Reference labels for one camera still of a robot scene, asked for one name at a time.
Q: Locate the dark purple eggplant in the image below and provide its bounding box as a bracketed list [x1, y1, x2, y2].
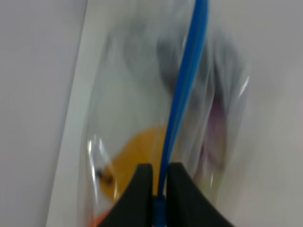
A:
[156, 30, 247, 180]

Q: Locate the clear zip bag blue seal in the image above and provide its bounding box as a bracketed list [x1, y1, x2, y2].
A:
[78, 0, 237, 227]

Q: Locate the yellow pear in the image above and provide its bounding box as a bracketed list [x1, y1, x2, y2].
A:
[99, 126, 166, 201]

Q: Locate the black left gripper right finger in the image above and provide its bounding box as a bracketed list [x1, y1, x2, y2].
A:
[166, 163, 232, 227]

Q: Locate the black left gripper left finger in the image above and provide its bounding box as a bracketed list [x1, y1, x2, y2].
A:
[97, 164, 153, 227]

